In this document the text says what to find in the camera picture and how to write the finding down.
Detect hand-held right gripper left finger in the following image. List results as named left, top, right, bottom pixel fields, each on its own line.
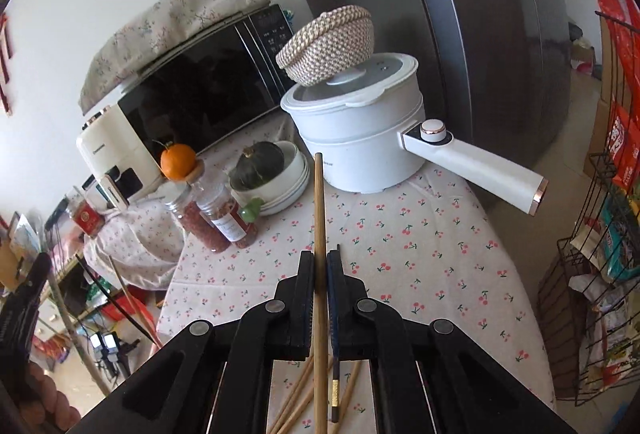
left=65, top=250, right=318, bottom=434

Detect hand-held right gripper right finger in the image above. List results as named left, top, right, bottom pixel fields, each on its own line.
left=325, top=245, right=581, bottom=434

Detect wooden chopstick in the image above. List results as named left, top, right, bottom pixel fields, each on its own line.
left=269, top=356, right=315, bottom=434
left=312, top=152, right=329, bottom=434
left=280, top=361, right=334, bottom=434
left=338, top=361, right=362, bottom=423

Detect black chopstick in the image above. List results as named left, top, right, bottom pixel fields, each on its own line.
left=329, top=358, right=344, bottom=423
left=76, top=255, right=162, bottom=349

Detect pale patterned chopstick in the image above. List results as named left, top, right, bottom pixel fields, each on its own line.
left=108, top=258, right=133, bottom=312

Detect person's left hand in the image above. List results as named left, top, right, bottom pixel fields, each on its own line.
left=24, top=360, right=82, bottom=434

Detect cherry print tablecloth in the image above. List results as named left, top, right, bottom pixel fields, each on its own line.
left=156, top=114, right=557, bottom=434

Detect black stands with white blocks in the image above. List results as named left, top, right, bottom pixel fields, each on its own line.
left=87, top=331, right=139, bottom=378

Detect labelled jar of dried fruit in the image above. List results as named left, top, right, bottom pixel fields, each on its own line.
left=195, top=183, right=259, bottom=249

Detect red labelled tin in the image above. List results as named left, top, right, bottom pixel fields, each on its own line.
left=69, top=201, right=106, bottom=237

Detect small print draped cloth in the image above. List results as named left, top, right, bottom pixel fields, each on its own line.
left=82, top=201, right=187, bottom=291

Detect jar of red goji berries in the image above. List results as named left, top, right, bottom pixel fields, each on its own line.
left=164, top=186, right=232, bottom=255

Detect dark green pumpkin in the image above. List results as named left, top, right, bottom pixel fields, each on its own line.
left=229, top=141, right=285, bottom=191

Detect clear jar with lid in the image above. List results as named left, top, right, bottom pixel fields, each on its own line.
left=186, top=161, right=222, bottom=201

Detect white electric cooking pot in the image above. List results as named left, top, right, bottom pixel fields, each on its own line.
left=279, top=53, right=550, bottom=216

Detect cream air fryer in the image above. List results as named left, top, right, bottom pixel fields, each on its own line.
left=75, top=106, right=167, bottom=211

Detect orange with stem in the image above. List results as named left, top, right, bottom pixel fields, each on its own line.
left=159, top=141, right=198, bottom=181

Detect black microwave oven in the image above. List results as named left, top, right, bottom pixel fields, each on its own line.
left=116, top=3, right=296, bottom=155

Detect grey refrigerator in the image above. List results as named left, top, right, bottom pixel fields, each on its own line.
left=262, top=0, right=574, bottom=215

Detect floral cloth cover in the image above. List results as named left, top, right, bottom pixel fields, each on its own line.
left=78, top=0, right=311, bottom=115

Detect red snack bag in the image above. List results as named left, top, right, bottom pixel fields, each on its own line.
left=592, top=0, right=640, bottom=80
left=606, top=102, right=640, bottom=191

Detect black wire rack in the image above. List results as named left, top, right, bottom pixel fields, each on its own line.
left=537, top=10, right=640, bottom=408

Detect red wall hanging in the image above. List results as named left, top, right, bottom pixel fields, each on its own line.
left=0, top=12, right=14, bottom=118

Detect woven rope basket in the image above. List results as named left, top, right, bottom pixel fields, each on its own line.
left=275, top=4, right=375, bottom=87

